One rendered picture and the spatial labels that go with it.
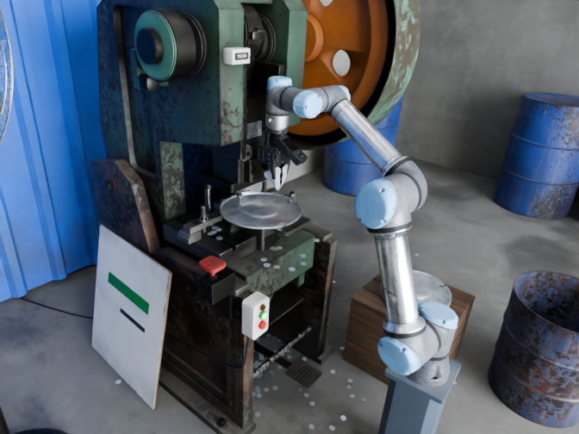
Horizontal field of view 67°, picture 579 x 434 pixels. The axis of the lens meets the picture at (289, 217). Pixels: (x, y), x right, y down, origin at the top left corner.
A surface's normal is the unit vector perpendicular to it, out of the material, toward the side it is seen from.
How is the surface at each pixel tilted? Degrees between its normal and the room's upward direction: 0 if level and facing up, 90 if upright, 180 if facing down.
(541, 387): 92
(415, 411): 90
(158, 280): 78
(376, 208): 83
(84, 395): 0
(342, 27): 90
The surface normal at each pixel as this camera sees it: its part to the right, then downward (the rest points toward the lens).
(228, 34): 0.78, 0.32
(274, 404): 0.06, -0.89
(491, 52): -0.63, 0.32
